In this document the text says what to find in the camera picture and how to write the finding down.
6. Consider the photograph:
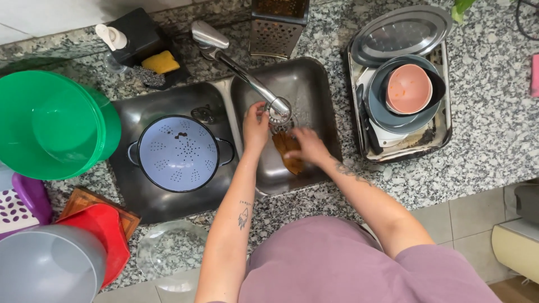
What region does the person's right hand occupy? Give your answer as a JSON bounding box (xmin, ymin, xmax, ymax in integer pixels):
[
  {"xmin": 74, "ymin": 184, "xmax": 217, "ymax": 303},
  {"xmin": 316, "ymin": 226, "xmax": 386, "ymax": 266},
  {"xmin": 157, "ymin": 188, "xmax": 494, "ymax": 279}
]
[{"xmin": 283, "ymin": 127, "xmax": 332, "ymax": 166}]

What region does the person's left hand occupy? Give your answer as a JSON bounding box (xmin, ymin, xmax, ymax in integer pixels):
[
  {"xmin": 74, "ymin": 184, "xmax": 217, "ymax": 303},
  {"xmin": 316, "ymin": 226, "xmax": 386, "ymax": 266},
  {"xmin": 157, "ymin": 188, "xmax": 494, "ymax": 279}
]
[{"xmin": 243, "ymin": 101, "xmax": 271, "ymax": 152}]

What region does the brown wooden utensil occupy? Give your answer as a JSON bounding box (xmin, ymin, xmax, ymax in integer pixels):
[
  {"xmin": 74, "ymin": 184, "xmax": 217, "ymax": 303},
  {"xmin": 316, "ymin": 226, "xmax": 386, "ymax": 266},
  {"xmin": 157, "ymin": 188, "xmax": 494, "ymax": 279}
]
[{"xmin": 271, "ymin": 131, "xmax": 305, "ymax": 176}]

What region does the chrome sink faucet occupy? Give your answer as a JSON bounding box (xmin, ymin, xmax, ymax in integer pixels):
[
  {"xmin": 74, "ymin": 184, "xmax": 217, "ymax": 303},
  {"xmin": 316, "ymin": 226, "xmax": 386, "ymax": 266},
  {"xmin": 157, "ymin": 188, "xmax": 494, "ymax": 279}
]
[{"xmin": 191, "ymin": 20, "xmax": 293, "ymax": 126}]

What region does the stainless steel double sink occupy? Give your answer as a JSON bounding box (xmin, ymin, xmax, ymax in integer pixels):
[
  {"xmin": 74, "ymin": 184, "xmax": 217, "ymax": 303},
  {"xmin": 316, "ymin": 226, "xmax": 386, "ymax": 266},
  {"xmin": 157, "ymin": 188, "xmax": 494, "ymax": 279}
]
[{"xmin": 109, "ymin": 56, "xmax": 343, "ymax": 224}]

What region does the sink drain plug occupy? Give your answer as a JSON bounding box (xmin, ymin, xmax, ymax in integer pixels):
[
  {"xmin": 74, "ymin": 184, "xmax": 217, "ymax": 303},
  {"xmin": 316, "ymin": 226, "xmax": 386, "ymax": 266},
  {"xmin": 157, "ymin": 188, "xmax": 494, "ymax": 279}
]
[{"xmin": 191, "ymin": 105, "xmax": 215, "ymax": 125}]

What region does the metal box grater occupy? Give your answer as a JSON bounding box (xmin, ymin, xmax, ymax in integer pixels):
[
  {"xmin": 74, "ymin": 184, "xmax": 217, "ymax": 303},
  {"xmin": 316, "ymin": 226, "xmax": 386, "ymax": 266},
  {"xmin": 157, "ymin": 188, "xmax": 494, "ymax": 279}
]
[{"xmin": 248, "ymin": 0, "xmax": 310, "ymax": 59}]

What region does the grey plate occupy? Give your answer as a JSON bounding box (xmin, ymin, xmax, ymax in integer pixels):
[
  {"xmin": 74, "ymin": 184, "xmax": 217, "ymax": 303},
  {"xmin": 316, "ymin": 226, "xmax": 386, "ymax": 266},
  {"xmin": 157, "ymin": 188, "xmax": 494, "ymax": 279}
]
[{"xmin": 364, "ymin": 54, "xmax": 443, "ymax": 135}]

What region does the blue enamel colander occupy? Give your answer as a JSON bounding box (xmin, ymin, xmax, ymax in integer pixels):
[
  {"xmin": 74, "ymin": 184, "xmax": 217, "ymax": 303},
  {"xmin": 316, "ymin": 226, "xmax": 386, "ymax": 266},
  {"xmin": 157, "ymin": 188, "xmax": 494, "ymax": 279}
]
[{"xmin": 127, "ymin": 115, "xmax": 236, "ymax": 193}]

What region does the yellow sponge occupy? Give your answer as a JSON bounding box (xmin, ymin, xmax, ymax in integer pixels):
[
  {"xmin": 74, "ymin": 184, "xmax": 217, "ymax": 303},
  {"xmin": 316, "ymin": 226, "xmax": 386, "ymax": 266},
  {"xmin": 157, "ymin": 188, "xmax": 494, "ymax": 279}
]
[{"xmin": 141, "ymin": 50, "xmax": 181, "ymax": 75}]

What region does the steel wool scrubber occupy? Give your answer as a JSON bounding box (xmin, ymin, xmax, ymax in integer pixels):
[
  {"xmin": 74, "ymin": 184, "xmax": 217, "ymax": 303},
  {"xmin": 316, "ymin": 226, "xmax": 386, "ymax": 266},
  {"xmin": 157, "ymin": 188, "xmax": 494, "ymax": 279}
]
[{"xmin": 132, "ymin": 65, "xmax": 166, "ymax": 88}]

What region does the pink bowl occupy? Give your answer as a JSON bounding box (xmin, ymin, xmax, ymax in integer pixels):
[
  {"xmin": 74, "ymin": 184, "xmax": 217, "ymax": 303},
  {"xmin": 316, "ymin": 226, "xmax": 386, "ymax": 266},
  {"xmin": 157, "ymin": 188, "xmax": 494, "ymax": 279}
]
[{"xmin": 385, "ymin": 63, "xmax": 433, "ymax": 115}]

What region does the black sponge holder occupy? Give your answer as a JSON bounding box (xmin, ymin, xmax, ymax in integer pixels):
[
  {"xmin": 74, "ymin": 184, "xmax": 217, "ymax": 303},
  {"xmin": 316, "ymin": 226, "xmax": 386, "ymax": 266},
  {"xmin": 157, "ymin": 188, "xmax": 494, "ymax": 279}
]
[{"xmin": 106, "ymin": 8, "xmax": 191, "ymax": 91}]

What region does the stainless steel baking tray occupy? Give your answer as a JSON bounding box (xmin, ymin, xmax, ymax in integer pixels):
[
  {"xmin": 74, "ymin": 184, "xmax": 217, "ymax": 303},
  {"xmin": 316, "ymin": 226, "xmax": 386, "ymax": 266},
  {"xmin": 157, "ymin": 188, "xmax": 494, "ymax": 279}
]
[{"xmin": 344, "ymin": 40, "xmax": 453, "ymax": 164}]

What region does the person's mauve shirt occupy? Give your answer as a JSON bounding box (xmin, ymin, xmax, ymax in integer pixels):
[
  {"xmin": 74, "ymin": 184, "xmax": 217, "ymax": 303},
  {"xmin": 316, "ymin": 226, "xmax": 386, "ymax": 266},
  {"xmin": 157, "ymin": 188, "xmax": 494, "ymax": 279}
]
[{"xmin": 206, "ymin": 215, "xmax": 503, "ymax": 303}]

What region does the oval steel platter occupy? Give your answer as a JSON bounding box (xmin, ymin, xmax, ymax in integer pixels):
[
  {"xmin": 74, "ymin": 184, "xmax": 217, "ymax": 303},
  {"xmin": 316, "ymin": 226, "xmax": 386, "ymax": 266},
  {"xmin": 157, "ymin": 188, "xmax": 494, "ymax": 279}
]
[{"xmin": 350, "ymin": 5, "xmax": 453, "ymax": 68}]

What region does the black bowl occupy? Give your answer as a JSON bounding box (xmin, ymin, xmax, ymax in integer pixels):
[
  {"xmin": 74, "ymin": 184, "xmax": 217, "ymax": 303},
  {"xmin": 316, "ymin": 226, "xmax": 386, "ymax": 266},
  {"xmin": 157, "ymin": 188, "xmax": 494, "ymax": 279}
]
[{"xmin": 381, "ymin": 61, "xmax": 446, "ymax": 116}]

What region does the white soap pump dispenser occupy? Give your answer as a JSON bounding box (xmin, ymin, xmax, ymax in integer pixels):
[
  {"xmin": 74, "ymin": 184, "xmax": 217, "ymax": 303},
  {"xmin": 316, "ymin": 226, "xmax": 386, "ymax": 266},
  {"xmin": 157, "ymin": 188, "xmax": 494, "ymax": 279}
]
[{"xmin": 95, "ymin": 24, "xmax": 132, "ymax": 75}]

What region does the clear glass plate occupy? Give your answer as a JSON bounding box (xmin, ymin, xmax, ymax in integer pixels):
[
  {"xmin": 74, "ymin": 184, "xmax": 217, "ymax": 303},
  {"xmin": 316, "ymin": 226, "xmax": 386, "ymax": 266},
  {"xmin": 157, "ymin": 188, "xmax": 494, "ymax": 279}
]
[{"xmin": 136, "ymin": 220, "xmax": 209, "ymax": 293}]

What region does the wooden cutting board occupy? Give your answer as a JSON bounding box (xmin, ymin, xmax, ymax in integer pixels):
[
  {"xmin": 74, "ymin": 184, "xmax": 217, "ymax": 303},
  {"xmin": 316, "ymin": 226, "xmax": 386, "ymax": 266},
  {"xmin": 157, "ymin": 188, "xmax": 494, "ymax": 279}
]
[{"xmin": 57, "ymin": 186, "xmax": 141, "ymax": 241}]

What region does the red plastic container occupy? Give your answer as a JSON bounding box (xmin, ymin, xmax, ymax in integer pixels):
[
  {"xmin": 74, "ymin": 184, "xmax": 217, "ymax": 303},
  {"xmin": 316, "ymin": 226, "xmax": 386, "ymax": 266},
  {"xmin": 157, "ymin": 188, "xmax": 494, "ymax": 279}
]
[{"xmin": 55, "ymin": 203, "xmax": 131, "ymax": 290}]

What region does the green plastic bowl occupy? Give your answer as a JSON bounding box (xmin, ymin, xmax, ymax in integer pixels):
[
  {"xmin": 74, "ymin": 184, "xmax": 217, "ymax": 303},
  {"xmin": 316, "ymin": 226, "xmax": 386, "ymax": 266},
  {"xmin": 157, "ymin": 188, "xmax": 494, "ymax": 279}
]
[{"xmin": 0, "ymin": 70, "xmax": 122, "ymax": 181}]

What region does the green plant leaf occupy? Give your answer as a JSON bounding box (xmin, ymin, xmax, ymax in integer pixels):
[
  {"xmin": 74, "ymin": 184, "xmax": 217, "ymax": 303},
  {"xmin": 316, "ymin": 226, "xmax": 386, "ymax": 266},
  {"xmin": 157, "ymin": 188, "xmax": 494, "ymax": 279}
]
[{"xmin": 451, "ymin": 0, "xmax": 476, "ymax": 24}]

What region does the purple plastic container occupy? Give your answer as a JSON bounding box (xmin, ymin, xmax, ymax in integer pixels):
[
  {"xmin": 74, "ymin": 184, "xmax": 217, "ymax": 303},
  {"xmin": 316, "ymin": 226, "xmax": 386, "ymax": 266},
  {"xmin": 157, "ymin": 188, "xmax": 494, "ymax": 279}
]
[{"xmin": 11, "ymin": 172, "xmax": 54, "ymax": 226}]

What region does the cream cabinet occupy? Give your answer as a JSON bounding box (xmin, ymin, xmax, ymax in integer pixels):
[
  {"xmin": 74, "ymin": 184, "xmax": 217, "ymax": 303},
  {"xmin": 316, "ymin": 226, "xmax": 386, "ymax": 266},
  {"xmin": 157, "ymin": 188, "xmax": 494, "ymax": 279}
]
[{"xmin": 491, "ymin": 218, "xmax": 539, "ymax": 285}]

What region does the pink cloth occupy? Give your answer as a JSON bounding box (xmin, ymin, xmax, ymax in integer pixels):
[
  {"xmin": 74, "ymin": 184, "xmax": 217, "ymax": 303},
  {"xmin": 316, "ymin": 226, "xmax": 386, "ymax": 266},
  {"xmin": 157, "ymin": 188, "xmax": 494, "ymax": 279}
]
[{"xmin": 530, "ymin": 53, "xmax": 539, "ymax": 98}]

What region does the grey plastic bowl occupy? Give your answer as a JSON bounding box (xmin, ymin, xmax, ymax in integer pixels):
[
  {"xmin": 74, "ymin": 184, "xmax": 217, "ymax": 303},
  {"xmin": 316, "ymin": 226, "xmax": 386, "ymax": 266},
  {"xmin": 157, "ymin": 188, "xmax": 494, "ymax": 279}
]
[{"xmin": 0, "ymin": 224, "xmax": 108, "ymax": 303}]

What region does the white purple dotted board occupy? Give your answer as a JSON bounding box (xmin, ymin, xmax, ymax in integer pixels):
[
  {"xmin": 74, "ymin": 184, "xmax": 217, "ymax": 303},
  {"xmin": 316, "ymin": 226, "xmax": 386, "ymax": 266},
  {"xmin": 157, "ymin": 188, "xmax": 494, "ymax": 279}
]
[{"xmin": 0, "ymin": 189, "xmax": 41, "ymax": 235}]

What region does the black handled utensil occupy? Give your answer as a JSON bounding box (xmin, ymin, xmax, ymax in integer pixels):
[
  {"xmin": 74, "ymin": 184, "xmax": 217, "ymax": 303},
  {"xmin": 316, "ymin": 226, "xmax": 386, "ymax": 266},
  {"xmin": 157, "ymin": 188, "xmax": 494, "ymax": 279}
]
[{"xmin": 356, "ymin": 83, "xmax": 385, "ymax": 155}]

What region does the black cable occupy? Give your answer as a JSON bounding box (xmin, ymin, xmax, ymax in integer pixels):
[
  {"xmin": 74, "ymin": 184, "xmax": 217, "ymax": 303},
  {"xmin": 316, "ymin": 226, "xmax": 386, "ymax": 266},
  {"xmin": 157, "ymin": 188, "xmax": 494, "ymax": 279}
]
[{"xmin": 516, "ymin": 0, "xmax": 539, "ymax": 41}]

